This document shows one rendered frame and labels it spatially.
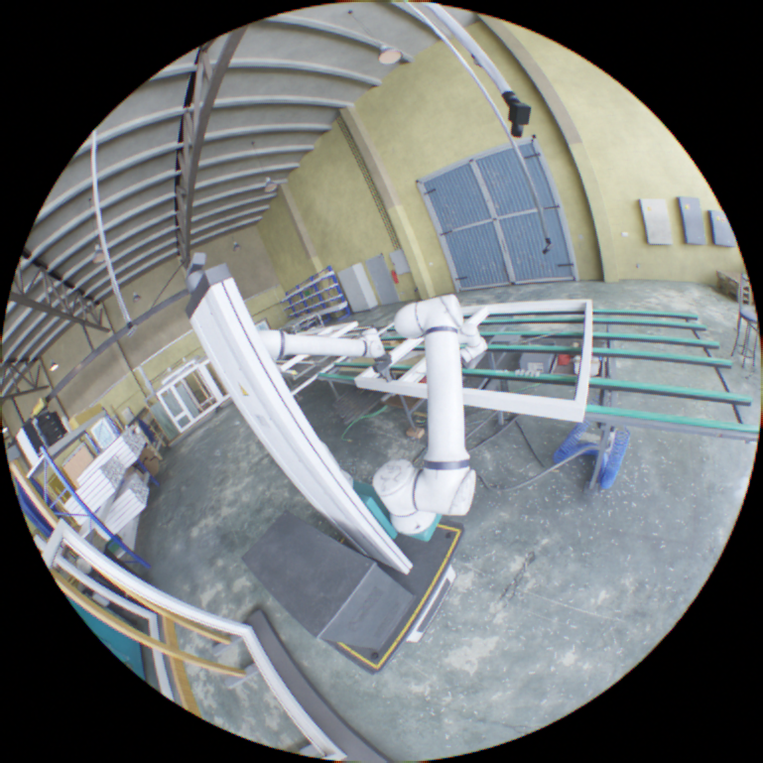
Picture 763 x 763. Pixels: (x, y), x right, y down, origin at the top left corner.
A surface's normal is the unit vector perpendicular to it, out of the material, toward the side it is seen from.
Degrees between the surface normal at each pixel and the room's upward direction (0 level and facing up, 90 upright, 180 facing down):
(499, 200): 90
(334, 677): 0
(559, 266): 90
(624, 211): 90
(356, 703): 0
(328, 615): 0
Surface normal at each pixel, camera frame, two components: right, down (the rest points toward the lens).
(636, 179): -0.66, 0.54
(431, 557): -0.36, -0.84
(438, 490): -0.54, -0.14
